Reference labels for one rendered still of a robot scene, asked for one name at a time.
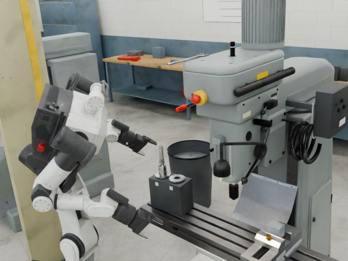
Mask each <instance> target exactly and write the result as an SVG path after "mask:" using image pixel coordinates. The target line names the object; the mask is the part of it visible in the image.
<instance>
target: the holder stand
mask: <svg viewBox="0 0 348 261"><path fill-rule="evenodd" d="M149 188H150V199H151V206H152V207H154V208H157V209H160V210H163V211H166V212H169V213H172V214H175V215H178V216H181V217H182V216H184V215H185V214H186V213H187V212H188V211H190V210H191V209H192V208H193V186H192V178H188V177H185V176H183V175H177V174H174V173H170V172H169V171H167V175H165V176H160V175H159V173H158V172H157V173H156V174H154V175H153V176H151V177H150V178H149Z"/></svg>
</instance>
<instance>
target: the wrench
mask: <svg viewBox="0 0 348 261"><path fill-rule="evenodd" d="M209 55H210V54H205V55H204V53H202V54H199V55H197V56H193V57H189V58H186V59H182V60H178V61H174V62H171V63H167V65H173V64H178V63H181V62H185V61H189V60H193V59H196V58H199V57H206V56H209Z"/></svg>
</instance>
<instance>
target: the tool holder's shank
mask: <svg viewBox="0 0 348 261"><path fill-rule="evenodd" d="M159 163H160V165H164V163H165V161H164V151H163V146H162V145H161V146H159Z"/></svg>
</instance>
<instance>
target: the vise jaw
mask: <svg viewBox="0 0 348 261"><path fill-rule="evenodd" d="M267 234H271V233H269V232H266V231H264V230H260V231H259V232H258V233H257V234H256V236H255V238H254V242H255V243H257V244H260V245H262V246H264V247H266V248H269V249H271V250H273V251H275V252H278V253H279V252H280V251H281V250H282V249H283V248H284V246H285V239H283V238H281V237H278V236H276V235H273V234H271V240H267V239H266V235H267Z"/></svg>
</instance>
